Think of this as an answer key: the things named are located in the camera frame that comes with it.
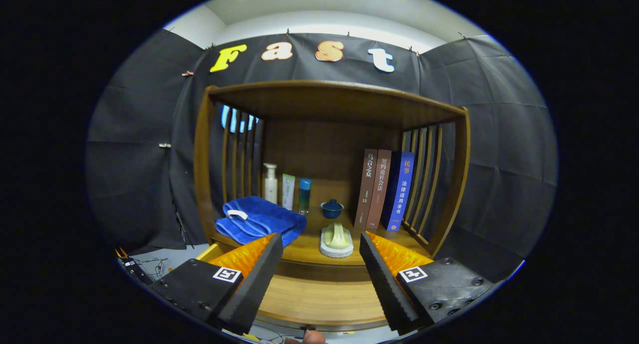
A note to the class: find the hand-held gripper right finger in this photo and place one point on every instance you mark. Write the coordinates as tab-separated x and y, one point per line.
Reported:
384	284

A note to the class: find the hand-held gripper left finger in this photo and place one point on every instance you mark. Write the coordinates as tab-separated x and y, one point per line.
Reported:
259	284

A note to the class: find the wooden drawer with black knob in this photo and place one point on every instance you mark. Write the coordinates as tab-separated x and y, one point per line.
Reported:
319	299

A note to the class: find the pale green and white sponge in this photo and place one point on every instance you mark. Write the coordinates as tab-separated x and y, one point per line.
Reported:
337	241

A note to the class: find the wooden countertop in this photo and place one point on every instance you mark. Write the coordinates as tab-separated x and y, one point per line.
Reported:
305	251

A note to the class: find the brown wooden cabinet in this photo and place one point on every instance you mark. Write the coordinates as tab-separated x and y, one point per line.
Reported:
324	104

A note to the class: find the folded blue towel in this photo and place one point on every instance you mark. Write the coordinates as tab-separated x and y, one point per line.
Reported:
259	219

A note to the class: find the dark blue lidded teacup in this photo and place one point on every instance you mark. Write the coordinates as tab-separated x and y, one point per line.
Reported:
331	210

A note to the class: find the blue book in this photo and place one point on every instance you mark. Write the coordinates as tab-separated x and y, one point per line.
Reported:
402	189

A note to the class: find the white and green tube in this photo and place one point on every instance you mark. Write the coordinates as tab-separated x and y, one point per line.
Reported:
288	191

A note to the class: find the white pump bottle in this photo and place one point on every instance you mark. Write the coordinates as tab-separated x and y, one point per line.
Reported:
270	186

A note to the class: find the teal bottle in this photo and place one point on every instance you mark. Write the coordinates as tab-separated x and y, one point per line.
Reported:
304	196

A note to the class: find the reddish brown book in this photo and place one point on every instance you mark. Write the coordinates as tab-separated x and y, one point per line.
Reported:
379	184

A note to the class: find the dark brown book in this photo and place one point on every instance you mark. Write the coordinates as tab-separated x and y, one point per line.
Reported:
367	184

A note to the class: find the black backdrop cloth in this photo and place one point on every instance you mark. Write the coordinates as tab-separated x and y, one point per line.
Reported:
499	149

